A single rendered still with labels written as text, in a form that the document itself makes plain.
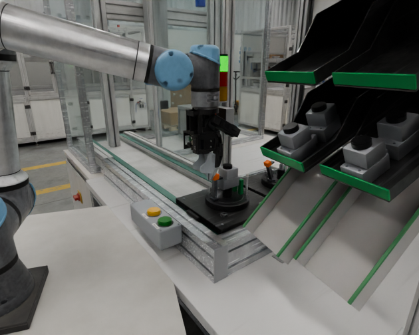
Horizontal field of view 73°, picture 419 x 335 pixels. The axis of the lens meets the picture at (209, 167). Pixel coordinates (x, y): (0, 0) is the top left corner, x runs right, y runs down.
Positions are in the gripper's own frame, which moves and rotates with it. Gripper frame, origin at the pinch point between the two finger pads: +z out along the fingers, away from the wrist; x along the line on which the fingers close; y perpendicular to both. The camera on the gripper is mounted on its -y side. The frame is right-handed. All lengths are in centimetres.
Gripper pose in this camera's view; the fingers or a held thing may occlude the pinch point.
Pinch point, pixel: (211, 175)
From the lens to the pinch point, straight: 84.2
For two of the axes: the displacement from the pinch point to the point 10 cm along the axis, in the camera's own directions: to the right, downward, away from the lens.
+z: 0.0, 9.4, 3.4
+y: -8.1, 2.0, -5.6
